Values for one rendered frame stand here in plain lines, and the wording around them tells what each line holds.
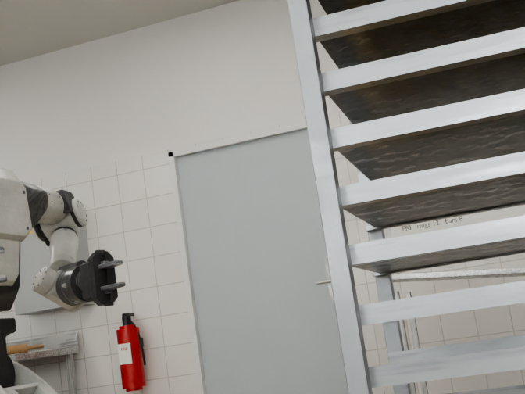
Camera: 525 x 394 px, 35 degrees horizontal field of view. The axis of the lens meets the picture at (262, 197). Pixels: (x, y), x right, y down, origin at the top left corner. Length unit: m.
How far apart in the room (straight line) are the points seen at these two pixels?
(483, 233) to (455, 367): 0.19
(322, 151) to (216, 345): 4.25
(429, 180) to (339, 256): 0.17
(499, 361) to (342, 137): 0.40
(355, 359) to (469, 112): 0.40
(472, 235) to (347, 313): 0.21
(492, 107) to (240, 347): 4.25
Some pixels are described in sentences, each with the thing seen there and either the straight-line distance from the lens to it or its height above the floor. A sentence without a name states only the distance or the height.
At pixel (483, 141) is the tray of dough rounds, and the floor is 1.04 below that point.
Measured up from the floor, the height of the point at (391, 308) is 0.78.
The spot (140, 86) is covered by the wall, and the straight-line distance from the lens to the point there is 5.80.
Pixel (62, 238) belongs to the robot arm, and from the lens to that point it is 2.15.
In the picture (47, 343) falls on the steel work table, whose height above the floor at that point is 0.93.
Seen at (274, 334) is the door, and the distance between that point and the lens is 5.28.
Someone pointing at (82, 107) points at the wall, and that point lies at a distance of 5.99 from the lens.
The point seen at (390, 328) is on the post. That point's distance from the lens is 1.65.
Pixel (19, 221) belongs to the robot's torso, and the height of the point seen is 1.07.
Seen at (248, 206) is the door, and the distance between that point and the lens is 5.36.
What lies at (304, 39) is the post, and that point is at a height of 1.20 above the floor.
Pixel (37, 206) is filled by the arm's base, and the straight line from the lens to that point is 1.95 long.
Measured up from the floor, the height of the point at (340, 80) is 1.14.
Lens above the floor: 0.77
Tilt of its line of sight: 10 degrees up
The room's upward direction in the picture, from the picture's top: 8 degrees counter-clockwise
